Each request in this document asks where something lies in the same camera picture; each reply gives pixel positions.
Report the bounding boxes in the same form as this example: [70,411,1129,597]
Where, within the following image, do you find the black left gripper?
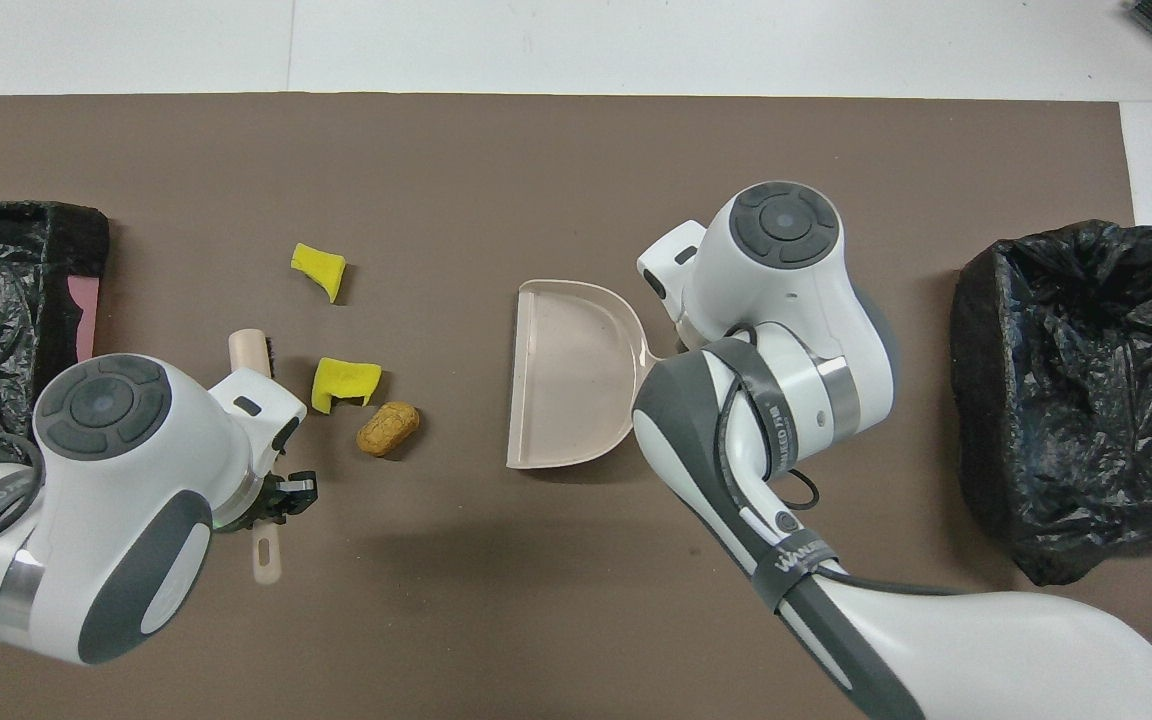
[261,468,319,523]

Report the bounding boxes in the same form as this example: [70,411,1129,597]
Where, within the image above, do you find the brown oval bread roll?
[356,401,422,458]

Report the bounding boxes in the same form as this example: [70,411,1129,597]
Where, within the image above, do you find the notched yellow sponge piece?
[311,356,384,415]

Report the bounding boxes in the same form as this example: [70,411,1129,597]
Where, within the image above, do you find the beige brush black bristles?
[227,328,285,586]

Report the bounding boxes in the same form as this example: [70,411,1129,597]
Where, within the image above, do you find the beige plastic dustpan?
[506,279,682,470]

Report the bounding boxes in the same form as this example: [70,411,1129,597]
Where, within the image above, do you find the bin lined black bag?
[949,220,1152,588]

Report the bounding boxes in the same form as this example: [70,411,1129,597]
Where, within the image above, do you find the brown table mat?
[0,93,1152,720]

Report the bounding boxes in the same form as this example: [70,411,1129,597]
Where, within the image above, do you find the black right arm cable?
[721,325,947,598]

